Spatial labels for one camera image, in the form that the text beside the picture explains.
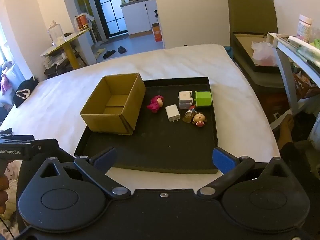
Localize plush toy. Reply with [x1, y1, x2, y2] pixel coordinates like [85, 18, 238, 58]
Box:
[0, 61, 16, 96]

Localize green cube charger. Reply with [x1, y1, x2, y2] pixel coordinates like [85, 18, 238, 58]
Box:
[194, 91, 212, 108]

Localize black-framed glass door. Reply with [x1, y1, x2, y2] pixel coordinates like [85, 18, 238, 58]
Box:
[92, 0, 128, 39]

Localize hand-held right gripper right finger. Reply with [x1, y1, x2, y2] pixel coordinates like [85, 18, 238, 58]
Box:
[196, 147, 297, 201]

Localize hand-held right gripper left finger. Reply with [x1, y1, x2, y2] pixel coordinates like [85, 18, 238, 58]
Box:
[34, 147, 132, 198]

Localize pink-haired toy figurine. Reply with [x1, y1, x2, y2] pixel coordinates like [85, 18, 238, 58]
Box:
[146, 95, 165, 113]

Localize orange carton box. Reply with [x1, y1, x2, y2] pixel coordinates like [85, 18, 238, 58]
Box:
[151, 23, 163, 42]

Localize white shelf rack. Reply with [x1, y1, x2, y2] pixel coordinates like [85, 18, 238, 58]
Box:
[266, 32, 320, 117]

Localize cluttered low shelf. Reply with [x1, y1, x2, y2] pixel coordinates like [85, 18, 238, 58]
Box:
[41, 54, 76, 79]

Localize black shallow tray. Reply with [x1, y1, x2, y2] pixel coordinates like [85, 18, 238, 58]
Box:
[74, 77, 219, 175]

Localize floral printed cloth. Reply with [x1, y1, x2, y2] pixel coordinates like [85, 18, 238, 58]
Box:
[0, 160, 23, 232]

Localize pink-labelled white bottle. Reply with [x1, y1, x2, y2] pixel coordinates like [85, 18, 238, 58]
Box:
[297, 14, 313, 43]

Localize round yellow-legged side table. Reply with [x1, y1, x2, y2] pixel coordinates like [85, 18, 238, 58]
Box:
[40, 27, 93, 69]

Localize brown cardboard box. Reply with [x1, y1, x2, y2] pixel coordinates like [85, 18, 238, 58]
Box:
[80, 73, 146, 136]

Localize black cloth with white face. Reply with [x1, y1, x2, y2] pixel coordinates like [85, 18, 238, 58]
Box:
[13, 76, 39, 107]

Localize olive upright panel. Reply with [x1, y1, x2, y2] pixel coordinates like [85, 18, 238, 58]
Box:
[228, 0, 278, 46]

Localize white kitchen cabinet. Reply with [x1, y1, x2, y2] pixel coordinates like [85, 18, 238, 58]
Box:
[120, 0, 158, 35]

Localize red-dressed doll figurine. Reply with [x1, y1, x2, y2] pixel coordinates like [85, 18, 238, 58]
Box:
[192, 112, 207, 127]

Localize translucent pink plastic bag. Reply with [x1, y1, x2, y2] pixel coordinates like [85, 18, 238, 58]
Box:
[251, 41, 278, 67]

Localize clear glass jar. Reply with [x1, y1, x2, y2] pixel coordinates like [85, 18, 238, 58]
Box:
[47, 21, 66, 46]

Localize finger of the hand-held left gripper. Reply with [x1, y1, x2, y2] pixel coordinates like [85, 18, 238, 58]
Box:
[32, 138, 60, 159]

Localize white plug charger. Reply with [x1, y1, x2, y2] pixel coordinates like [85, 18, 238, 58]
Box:
[165, 104, 180, 123]

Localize white plastic bag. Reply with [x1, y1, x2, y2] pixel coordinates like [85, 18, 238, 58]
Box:
[80, 12, 95, 23]

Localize person's foot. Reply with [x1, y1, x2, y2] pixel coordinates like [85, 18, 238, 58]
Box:
[276, 114, 297, 155]

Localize white low cabinet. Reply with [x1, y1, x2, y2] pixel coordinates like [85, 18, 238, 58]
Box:
[72, 29, 97, 67]

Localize blue cloth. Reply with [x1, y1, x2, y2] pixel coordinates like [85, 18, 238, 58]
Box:
[224, 46, 235, 61]

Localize snack packets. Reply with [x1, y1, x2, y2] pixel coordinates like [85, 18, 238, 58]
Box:
[292, 71, 320, 99]

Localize black-framed cardboard board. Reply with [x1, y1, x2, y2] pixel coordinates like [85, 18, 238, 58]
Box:
[234, 31, 280, 73]

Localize white grey cube adapter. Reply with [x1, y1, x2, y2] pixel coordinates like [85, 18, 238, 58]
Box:
[178, 91, 195, 110]

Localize person's left hand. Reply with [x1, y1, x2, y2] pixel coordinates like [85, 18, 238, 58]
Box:
[0, 175, 9, 207]

